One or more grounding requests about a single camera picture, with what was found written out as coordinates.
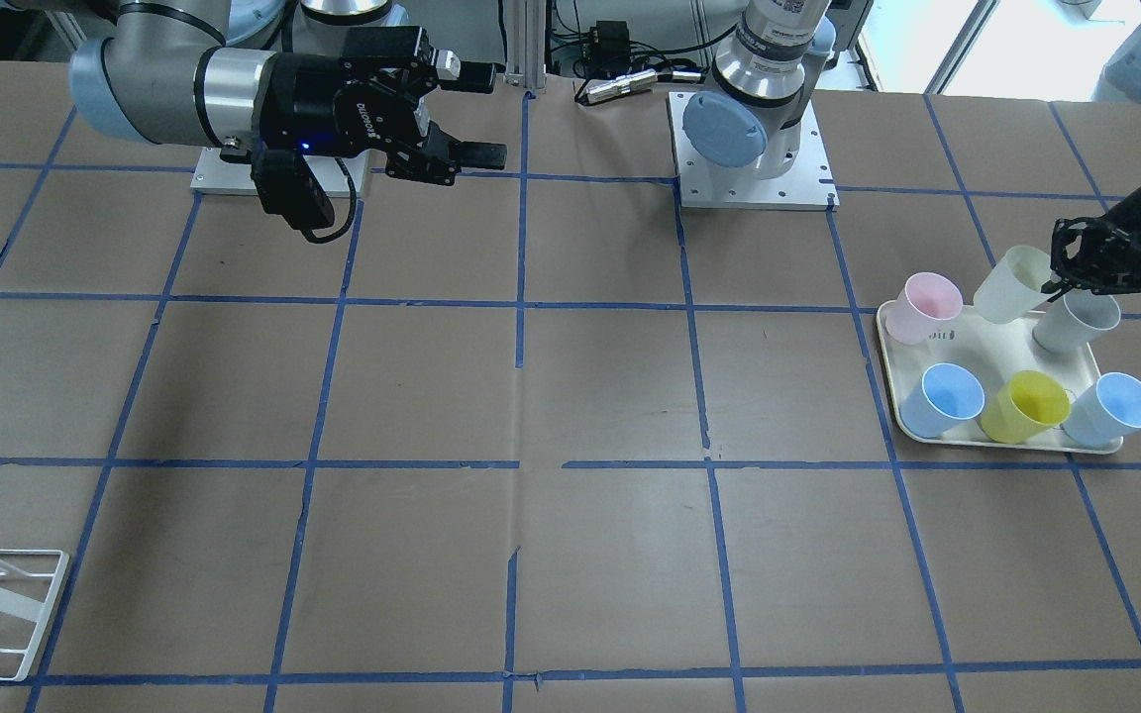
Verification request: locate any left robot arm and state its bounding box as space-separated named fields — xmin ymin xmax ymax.
xmin=671 ymin=1 xmax=1141 ymax=299

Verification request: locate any light blue cup far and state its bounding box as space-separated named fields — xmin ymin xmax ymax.
xmin=899 ymin=362 xmax=985 ymax=439

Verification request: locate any grey cup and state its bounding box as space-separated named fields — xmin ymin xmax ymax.
xmin=1031 ymin=290 xmax=1122 ymax=354

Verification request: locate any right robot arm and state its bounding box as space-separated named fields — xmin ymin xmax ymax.
xmin=68 ymin=1 xmax=507 ymax=197

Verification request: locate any aluminium frame post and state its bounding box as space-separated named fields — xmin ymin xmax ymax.
xmin=501 ymin=0 xmax=552 ymax=95

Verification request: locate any pink cup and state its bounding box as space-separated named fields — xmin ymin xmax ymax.
xmin=884 ymin=272 xmax=964 ymax=345

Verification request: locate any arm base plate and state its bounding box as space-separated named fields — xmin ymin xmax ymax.
xmin=191 ymin=148 xmax=374 ymax=198
xmin=669 ymin=90 xmax=841 ymax=211

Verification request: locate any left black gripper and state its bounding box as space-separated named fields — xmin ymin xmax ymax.
xmin=1043 ymin=188 xmax=1141 ymax=298

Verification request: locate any light blue cup near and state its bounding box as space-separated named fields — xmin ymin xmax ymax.
xmin=1061 ymin=371 xmax=1141 ymax=449

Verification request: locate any silver cylinder connector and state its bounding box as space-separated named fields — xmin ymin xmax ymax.
xmin=573 ymin=68 xmax=705 ymax=107

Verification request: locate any cream white cup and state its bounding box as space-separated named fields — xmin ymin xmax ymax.
xmin=973 ymin=245 xmax=1058 ymax=324

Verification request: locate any light blue cup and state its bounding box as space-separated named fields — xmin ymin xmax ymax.
xmin=899 ymin=362 xmax=985 ymax=439
xmin=1061 ymin=371 xmax=1141 ymax=449

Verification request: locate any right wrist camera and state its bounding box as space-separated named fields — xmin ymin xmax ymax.
xmin=251 ymin=148 xmax=335 ymax=230

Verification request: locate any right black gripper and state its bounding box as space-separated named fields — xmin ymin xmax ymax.
xmin=261 ymin=29 xmax=508 ymax=186

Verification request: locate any cream plastic tray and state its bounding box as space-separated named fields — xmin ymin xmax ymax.
xmin=875 ymin=301 xmax=1101 ymax=449

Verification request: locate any yellow cup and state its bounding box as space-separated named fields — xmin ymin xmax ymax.
xmin=978 ymin=370 xmax=1073 ymax=444

